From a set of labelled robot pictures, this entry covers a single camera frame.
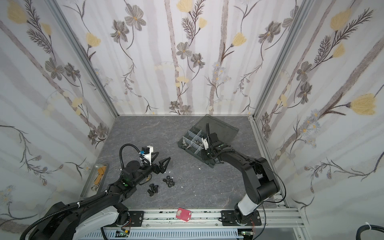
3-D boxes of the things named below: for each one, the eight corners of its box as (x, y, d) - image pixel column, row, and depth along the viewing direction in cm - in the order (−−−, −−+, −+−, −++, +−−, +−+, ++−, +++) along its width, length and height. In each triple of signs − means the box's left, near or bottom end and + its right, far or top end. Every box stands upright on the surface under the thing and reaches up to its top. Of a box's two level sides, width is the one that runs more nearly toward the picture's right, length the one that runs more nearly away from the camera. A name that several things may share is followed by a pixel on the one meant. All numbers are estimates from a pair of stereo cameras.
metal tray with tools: (83, 197, 84) (79, 195, 82) (97, 165, 97) (95, 163, 94) (98, 197, 84) (95, 195, 82) (110, 165, 97) (108, 163, 94)
